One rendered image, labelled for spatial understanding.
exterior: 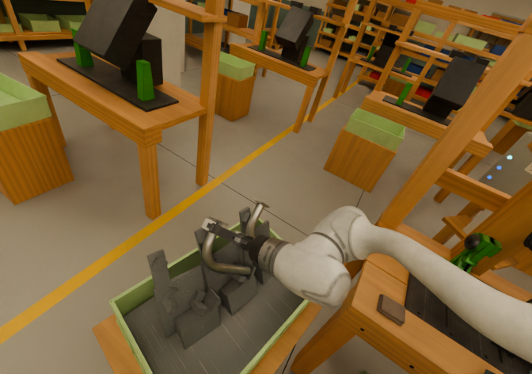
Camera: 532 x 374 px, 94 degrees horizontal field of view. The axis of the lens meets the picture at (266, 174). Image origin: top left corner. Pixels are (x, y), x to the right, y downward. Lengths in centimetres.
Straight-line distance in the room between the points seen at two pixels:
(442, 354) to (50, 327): 197
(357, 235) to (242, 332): 58
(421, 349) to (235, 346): 67
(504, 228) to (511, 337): 113
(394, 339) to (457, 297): 75
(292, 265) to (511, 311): 33
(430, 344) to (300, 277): 79
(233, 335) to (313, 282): 53
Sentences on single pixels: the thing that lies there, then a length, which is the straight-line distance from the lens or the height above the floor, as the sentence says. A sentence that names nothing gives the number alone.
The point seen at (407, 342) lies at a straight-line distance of 121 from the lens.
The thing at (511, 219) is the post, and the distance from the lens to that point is 152.
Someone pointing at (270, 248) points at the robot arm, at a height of 131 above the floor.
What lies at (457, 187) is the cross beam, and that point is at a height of 122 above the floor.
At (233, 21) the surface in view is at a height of 94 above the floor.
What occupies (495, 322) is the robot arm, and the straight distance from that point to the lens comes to 45.
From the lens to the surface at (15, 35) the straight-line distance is 600.
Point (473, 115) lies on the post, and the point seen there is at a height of 156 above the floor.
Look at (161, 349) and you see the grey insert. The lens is 100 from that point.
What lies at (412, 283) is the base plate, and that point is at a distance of 138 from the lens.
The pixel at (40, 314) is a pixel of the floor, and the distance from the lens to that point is 214.
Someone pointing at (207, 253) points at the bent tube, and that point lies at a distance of 84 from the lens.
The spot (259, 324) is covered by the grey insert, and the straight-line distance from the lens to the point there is 104.
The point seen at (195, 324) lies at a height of 92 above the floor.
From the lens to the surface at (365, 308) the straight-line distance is 117.
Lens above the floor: 181
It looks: 38 degrees down
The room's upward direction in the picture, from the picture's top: 16 degrees clockwise
